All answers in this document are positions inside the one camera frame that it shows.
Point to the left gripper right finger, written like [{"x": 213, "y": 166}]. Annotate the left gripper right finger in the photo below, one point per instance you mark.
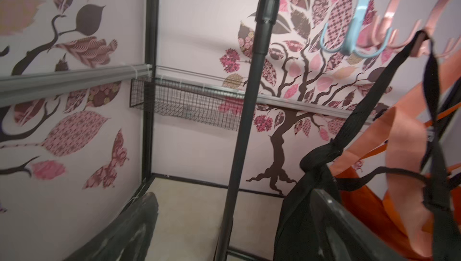
[{"x": 341, "y": 236}]

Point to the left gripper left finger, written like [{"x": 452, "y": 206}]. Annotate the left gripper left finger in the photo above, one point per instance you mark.
[{"x": 127, "y": 238}]

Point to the dark orange backpack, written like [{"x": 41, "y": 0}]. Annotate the dark orange backpack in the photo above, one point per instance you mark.
[{"x": 369, "y": 209}]

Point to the black and orange bag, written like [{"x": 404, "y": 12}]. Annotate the black and orange bag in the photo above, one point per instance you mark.
[{"x": 296, "y": 238}]

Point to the light blue multi-hook hanger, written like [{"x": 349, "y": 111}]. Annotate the light blue multi-hook hanger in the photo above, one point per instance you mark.
[{"x": 351, "y": 37}]

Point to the pink multi-hook hanger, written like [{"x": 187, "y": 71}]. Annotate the pink multi-hook hanger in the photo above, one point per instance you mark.
[
  {"x": 374, "y": 34},
  {"x": 422, "y": 46}
]

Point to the aluminium profile bar left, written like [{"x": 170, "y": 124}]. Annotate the aluminium profile bar left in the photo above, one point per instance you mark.
[{"x": 19, "y": 89}]

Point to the black clothes rack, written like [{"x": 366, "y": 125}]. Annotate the black clothes rack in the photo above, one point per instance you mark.
[{"x": 266, "y": 17}]

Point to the black wire basket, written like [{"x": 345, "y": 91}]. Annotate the black wire basket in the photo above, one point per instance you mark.
[{"x": 189, "y": 95}]

